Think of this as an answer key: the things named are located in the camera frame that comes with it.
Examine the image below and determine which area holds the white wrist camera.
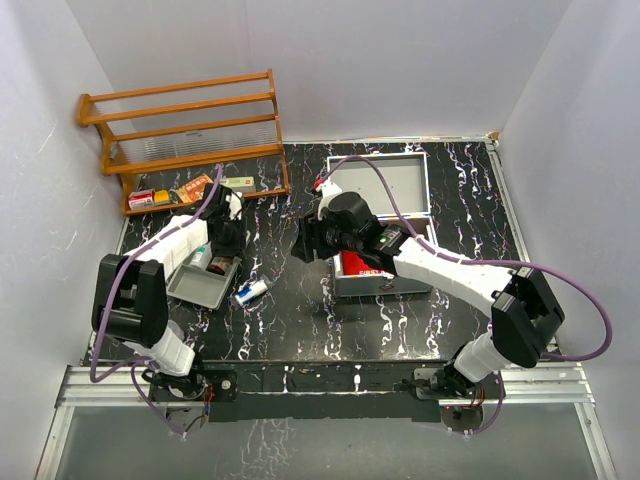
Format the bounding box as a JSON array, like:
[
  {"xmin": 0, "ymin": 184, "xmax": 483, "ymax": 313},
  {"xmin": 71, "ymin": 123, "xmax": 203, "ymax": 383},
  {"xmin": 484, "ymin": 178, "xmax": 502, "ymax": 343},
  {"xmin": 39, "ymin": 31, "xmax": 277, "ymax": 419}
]
[
  {"xmin": 313, "ymin": 179, "xmax": 343, "ymax": 213},
  {"xmin": 226, "ymin": 191, "xmax": 244, "ymax": 221}
]

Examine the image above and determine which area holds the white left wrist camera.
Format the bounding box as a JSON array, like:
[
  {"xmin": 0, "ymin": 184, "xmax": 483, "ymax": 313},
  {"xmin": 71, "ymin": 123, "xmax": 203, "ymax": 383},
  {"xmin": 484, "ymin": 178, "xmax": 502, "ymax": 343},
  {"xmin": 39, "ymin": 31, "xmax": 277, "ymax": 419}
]
[{"xmin": 226, "ymin": 191, "xmax": 244, "ymax": 221}]

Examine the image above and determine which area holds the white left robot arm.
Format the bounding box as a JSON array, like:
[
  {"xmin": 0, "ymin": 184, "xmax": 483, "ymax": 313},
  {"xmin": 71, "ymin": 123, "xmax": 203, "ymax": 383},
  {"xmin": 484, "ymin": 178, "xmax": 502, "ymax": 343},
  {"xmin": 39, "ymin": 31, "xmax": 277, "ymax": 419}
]
[{"xmin": 90, "ymin": 183, "xmax": 244, "ymax": 399}]

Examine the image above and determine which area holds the white blue bandage roll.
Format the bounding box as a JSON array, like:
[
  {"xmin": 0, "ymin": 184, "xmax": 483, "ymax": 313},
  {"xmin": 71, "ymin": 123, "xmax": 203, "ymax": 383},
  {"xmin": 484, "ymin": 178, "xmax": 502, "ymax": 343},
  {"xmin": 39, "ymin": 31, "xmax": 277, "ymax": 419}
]
[{"xmin": 232, "ymin": 279, "xmax": 271, "ymax": 306}]

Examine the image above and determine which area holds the red white medicine box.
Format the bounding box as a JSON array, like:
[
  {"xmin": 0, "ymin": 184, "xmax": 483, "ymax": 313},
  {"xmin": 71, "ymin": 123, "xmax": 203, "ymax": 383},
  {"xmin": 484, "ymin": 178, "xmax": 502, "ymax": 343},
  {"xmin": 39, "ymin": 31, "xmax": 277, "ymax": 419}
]
[{"xmin": 127, "ymin": 189, "xmax": 155, "ymax": 210}]

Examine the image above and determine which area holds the white green medicine box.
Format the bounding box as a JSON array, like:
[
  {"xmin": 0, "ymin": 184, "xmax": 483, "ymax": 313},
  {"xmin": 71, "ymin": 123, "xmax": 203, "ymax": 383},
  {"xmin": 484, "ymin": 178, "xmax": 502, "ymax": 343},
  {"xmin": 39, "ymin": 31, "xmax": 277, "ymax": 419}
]
[{"xmin": 221, "ymin": 176, "xmax": 256, "ymax": 194}]

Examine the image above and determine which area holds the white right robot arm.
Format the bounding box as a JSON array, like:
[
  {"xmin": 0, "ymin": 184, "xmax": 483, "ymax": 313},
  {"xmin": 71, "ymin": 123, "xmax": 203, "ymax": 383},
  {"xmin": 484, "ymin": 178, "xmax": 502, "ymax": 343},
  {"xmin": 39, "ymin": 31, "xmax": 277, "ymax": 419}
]
[{"xmin": 291, "ymin": 192, "xmax": 565, "ymax": 397}]

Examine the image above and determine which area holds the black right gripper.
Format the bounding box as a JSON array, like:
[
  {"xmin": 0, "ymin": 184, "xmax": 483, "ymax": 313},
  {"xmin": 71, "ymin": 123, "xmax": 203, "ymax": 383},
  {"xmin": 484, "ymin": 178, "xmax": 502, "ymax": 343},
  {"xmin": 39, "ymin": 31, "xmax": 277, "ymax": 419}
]
[{"xmin": 293, "ymin": 209, "xmax": 361, "ymax": 263}]

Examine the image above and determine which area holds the orange wooden shelf rack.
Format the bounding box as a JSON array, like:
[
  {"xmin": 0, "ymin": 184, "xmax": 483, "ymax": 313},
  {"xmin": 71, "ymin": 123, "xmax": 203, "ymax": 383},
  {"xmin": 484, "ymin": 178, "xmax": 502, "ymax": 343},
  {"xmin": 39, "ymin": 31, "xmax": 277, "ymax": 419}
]
[{"xmin": 75, "ymin": 70, "xmax": 291, "ymax": 217}]

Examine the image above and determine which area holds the clear plastic cup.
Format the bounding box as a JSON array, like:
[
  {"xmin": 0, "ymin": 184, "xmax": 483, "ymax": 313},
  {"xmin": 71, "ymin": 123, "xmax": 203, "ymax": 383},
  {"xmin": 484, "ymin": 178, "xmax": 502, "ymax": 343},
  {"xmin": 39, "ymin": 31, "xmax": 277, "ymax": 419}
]
[{"xmin": 167, "ymin": 320, "xmax": 185, "ymax": 343}]

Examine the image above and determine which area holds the orange patterned box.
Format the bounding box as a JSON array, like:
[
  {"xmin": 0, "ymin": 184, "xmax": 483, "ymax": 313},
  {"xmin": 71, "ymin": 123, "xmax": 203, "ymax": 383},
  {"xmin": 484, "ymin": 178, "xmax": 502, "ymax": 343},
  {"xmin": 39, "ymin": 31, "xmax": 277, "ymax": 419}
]
[{"xmin": 176, "ymin": 174, "xmax": 213, "ymax": 203}]

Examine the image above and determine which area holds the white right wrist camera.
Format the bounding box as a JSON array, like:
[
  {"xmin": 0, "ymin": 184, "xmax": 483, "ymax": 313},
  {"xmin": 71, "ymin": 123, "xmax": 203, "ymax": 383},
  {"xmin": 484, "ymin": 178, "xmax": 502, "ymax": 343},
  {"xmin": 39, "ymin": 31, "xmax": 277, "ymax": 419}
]
[{"xmin": 313, "ymin": 179, "xmax": 343, "ymax": 213}]

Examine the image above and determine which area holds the aluminium frame rail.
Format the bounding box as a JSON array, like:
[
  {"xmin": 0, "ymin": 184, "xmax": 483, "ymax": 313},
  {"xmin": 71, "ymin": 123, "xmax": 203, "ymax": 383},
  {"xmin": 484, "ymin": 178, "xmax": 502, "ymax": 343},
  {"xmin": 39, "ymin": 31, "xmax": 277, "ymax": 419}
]
[{"xmin": 56, "ymin": 361, "xmax": 594, "ymax": 407}]

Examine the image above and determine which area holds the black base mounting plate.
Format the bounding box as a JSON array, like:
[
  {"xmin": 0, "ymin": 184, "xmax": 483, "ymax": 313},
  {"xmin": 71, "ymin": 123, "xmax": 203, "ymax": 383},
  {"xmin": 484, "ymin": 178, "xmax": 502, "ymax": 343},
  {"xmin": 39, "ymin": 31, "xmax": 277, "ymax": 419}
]
[{"xmin": 149, "ymin": 362, "xmax": 504, "ymax": 427}]

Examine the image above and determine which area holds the grey storage box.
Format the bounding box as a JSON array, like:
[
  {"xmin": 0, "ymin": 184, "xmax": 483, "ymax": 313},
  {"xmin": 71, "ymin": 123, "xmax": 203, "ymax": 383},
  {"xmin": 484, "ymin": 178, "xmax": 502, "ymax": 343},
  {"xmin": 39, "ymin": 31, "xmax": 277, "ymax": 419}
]
[{"xmin": 330, "ymin": 152, "xmax": 437, "ymax": 298}]

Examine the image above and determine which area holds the grey plastic tray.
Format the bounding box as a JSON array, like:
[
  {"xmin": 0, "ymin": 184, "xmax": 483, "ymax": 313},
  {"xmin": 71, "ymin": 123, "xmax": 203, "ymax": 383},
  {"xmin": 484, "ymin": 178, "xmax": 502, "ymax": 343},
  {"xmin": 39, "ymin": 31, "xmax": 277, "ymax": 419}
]
[{"xmin": 166, "ymin": 252, "xmax": 240, "ymax": 310}]

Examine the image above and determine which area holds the yellow small box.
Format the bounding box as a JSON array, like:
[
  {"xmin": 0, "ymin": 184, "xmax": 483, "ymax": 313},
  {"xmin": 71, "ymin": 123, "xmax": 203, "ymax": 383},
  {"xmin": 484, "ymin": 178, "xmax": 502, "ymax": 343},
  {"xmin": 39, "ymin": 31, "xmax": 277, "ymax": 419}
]
[{"xmin": 153, "ymin": 190, "xmax": 171, "ymax": 206}]

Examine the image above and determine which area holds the white medicine bottle green label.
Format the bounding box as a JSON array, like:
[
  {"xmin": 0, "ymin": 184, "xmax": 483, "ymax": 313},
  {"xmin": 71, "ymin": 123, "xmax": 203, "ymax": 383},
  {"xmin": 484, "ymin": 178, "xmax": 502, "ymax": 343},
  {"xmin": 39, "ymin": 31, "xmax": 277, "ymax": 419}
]
[{"xmin": 189, "ymin": 245, "xmax": 211, "ymax": 269}]

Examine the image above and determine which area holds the brown bottle orange cap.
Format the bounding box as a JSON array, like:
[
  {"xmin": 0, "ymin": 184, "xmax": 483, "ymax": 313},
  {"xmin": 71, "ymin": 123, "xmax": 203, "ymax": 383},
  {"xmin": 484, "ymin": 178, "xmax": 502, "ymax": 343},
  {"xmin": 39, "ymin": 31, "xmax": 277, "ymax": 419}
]
[{"xmin": 206, "ymin": 256, "xmax": 234, "ymax": 276}]

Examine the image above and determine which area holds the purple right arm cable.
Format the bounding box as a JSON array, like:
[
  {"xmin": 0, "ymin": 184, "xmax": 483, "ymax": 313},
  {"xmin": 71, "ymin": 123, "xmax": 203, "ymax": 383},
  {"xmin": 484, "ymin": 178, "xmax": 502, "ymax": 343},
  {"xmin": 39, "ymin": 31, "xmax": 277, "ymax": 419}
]
[{"xmin": 319, "ymin": 154, "xmax": 614, "ymax": 437}]

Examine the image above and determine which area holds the red fabric medicine pouch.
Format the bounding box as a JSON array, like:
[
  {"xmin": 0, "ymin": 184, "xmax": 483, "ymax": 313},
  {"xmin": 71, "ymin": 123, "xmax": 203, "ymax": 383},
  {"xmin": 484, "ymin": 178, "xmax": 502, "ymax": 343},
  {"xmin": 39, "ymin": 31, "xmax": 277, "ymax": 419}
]
[{"xmin": 341, "ymin": 251, "xmax": 392, "ymax": 277}]

